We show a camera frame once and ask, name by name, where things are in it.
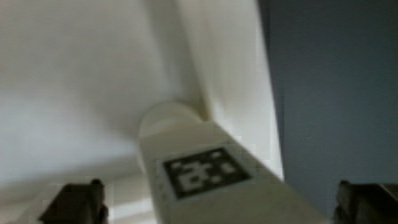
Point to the white square table top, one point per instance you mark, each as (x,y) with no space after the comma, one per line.
(99,57)

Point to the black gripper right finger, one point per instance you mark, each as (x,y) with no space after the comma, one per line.
(366,203)

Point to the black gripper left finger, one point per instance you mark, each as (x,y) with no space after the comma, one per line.
(76,207)

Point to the white table leg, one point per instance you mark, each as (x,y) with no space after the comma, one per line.
(213,187)

